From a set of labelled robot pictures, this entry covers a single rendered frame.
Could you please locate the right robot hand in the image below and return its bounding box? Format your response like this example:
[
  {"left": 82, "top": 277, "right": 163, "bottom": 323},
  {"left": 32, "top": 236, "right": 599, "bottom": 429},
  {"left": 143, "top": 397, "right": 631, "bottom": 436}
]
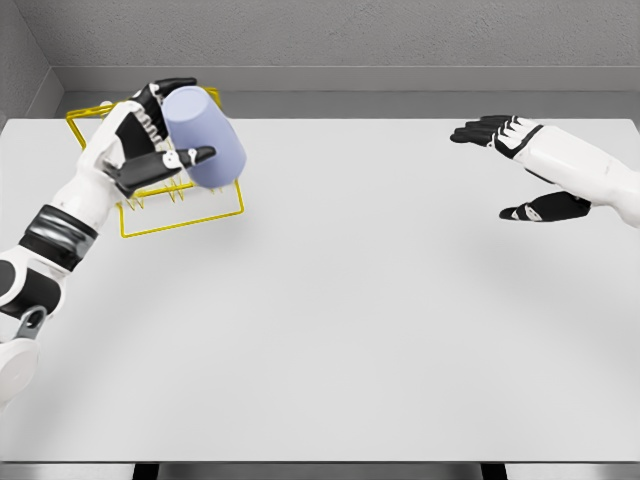
[{"left": 449, "top": 115, "right": 609, "bottom": 223}]

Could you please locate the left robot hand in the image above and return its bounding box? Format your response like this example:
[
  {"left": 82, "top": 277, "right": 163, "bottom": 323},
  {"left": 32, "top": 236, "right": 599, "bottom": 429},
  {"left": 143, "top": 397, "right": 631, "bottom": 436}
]
[{"left": 73, "top": 77, "right": 218, "bottom": 199}]

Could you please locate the lavender blue cup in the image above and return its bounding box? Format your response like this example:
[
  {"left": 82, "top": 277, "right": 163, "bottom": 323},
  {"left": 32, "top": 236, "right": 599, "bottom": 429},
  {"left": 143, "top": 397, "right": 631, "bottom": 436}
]
[{"left": 162, "top": 86, "right": 248, "bottom": 190}]

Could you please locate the yellow wire cup holder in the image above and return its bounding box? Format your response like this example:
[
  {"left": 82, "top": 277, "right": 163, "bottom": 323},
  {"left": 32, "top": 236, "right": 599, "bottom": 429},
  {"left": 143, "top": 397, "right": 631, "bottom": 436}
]
[{"left": 66, "top": 87, "right": 246, "bottom": 239}]

